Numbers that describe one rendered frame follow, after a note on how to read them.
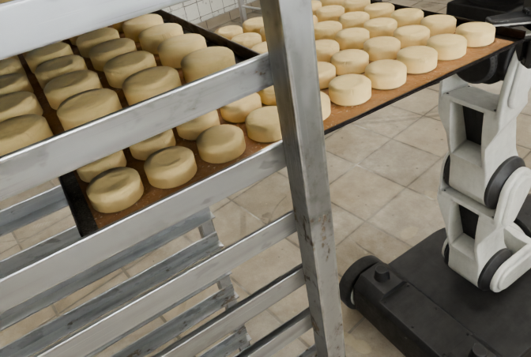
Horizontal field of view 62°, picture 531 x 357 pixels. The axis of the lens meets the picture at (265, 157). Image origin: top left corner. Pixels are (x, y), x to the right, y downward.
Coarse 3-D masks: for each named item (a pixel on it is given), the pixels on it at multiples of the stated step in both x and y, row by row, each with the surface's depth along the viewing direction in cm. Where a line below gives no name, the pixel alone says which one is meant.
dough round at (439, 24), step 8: (432, 16) 67; (440, 16) 66; (448, 16) 66; (424, 24) 65; (432, 24) 64; (440, 24) 63; (448, 24) 63; (432, 32) 64; (440, 32) 64; (448, 32) 64
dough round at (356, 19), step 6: (354, 12) 73; (360, 12) 73; (342, 18) 72; (348, 18) 71; (354, 18) 71; (360, 18) 70; (366, 18) 71; (342, 24) 71; (348, 24) 71; (354, 24) 70; (360, 24) 70
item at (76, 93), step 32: (96, 32) 53; (128, 32) 53; (160, 32) 49; (0, 64) 48; (32, 64) 49; (64, 64) 45; (96, 64) 47; (128, 64) 42; (160, 64) 46; (192, 64) 39; (224, 64) 39; (0, 96) 40; (32, 96) 40; (64, 96) 39; (96, 96) 37; (128, 96) 38; (0, 128) 35; (32, 128) 34; (64, 128) 36
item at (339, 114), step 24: (480, 48) 59; (432, 72) 55; (384, 96) 52; (336, 120) 49; (192, 144) 49; (264, 144) 47; (216, 168) 44; (144, 192) 43; (168, 192) 42; (96, 216) 40; (120, 216) 40
